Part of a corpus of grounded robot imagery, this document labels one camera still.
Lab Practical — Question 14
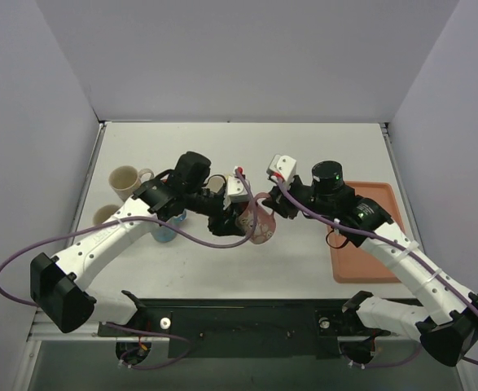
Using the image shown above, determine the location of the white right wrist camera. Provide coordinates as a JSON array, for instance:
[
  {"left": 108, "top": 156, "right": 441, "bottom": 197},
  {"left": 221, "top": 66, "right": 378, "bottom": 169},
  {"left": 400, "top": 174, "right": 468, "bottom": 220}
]
[{"left": 266, "top": 154, "right": 297, "bottom": 189}]

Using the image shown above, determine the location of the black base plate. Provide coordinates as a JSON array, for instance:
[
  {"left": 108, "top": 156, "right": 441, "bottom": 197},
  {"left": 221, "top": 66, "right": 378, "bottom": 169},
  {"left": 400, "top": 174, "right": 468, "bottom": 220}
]
[{"left": 98, "top": 299, "right": 383, "bottom": 359}]

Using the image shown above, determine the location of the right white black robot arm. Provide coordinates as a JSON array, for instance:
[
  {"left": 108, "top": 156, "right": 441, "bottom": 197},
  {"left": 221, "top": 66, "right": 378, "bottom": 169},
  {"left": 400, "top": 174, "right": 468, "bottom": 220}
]
[{"left": 265, "top": 155, "right": 478, "bottom": 367}]

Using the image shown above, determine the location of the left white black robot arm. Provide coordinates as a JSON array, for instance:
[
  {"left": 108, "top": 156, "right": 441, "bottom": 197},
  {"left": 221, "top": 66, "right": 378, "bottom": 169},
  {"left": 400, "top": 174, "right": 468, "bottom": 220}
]
[{"left": 30, "top": 152, "right": 253, "bottom": 336}]

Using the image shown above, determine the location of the pink plastic tray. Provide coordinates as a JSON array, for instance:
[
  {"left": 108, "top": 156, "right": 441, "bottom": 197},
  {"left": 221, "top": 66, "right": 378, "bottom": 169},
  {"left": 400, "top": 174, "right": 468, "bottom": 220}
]
[{"left": 326, "top": 181, "right": 404, "bottom": 283}]

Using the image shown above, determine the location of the beige patterned mug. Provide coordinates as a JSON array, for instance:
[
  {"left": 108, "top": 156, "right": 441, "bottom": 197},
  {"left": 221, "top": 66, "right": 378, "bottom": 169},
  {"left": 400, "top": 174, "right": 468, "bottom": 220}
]
[{"left": 92, "top": 204, "right": 120, "bottom": 226}]

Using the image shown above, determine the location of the yellow mug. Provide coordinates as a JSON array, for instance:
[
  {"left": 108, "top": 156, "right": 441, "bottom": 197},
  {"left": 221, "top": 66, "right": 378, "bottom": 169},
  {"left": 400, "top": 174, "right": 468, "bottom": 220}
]
[{"left": 204, "top": 174, "right": 227, "bottom": 198}]

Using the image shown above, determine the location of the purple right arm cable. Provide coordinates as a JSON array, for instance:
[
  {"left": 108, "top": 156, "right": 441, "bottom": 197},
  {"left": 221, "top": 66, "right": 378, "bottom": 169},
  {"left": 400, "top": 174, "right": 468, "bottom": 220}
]
[{"left": 273, "top": 174, "right": 478, "bottom": 371}]

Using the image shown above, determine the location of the blue mug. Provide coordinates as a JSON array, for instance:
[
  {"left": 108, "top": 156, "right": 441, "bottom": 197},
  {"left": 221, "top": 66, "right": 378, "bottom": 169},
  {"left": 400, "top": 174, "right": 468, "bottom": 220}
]
[{"left": 151, "top": 211, "right": 186, "bottom": 243}]

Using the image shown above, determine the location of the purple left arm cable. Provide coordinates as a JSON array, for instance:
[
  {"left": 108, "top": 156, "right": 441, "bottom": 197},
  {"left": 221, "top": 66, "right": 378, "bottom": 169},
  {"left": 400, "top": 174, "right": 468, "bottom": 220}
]
[{"left": 0, "top": 170, "right": 260, "bottom": 371}]

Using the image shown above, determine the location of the white patterned mug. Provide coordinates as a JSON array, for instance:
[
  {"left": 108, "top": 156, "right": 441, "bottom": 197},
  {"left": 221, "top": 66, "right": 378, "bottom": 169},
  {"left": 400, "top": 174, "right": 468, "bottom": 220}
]
[{"left": 108, "top": 165, "right": 155, "bottom": 202}]

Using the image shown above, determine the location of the pink mug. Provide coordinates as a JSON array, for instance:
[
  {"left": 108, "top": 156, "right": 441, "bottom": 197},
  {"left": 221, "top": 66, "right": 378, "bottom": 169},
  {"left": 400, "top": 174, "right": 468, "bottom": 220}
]
[{"left": 236, "top": 192, "right": 276, "bottom": 244}]

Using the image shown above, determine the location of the aluminium rail frame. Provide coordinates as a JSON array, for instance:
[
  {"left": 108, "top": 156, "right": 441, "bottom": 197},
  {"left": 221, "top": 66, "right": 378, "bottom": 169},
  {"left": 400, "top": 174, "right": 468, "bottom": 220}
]
[{"left": 12, "top": 121, "right": 467, "bottom": 391}]

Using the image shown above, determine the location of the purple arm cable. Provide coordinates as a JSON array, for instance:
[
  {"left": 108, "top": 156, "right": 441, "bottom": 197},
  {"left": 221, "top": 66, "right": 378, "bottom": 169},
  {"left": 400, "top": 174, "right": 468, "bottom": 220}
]
[
  {"left": 0, "top": 170, "right": 260, "bottom": 371},
  {"left": 273, "top": 174, "right": 478, "bottom": 371}
]

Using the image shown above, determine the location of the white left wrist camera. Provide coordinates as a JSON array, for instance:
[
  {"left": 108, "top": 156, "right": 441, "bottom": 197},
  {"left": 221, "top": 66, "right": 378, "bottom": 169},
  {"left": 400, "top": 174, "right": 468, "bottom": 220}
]
[{"left": 223, "top": 166, "right": 250, "bottom": 208}]

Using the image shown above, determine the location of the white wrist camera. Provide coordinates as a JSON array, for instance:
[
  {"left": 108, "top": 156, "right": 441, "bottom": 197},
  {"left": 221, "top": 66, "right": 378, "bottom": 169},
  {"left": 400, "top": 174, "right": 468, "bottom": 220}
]
[
  {"left": 223, "top": 166, "right": 250, "bottom": 208},
  {"left": 266, "top": 154, "right": 297, "bottom": 189}
]

